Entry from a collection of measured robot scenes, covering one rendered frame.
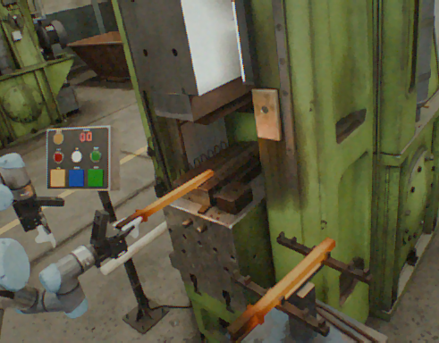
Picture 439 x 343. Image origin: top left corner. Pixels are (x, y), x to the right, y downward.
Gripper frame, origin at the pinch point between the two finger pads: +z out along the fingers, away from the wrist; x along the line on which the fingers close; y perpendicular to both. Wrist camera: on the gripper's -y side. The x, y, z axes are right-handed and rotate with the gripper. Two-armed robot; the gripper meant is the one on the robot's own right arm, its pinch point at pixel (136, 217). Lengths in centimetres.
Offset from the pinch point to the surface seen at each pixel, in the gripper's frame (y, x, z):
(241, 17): -57, 27, 37
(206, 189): 2.4, 6.4, 27.8
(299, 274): 6, 57, 9
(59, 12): -60, -812, 424
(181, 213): 12.9, -4.2, 21.8
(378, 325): 101, 53, 84
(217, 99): -29, 8, 41
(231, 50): -45, 13, 46
